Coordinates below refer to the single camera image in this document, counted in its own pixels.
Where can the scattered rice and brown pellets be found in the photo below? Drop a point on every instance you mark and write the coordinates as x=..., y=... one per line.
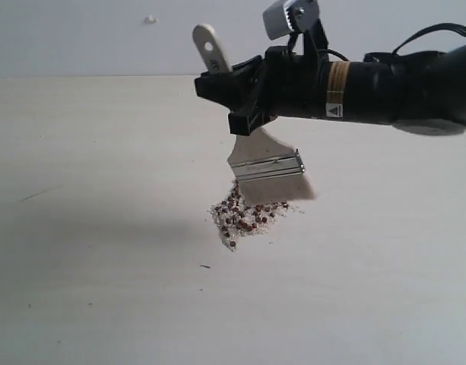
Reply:
x=234, y=219

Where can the white wide paint brush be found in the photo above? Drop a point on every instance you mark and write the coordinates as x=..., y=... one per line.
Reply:
x=267, y=170

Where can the small white wall blob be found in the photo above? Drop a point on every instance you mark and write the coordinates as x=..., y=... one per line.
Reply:
x=150, y=19

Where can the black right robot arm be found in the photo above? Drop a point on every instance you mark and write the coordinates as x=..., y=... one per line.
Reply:
x=420, y=93

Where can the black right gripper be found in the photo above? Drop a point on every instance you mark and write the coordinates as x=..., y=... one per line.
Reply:
x=259, y=90

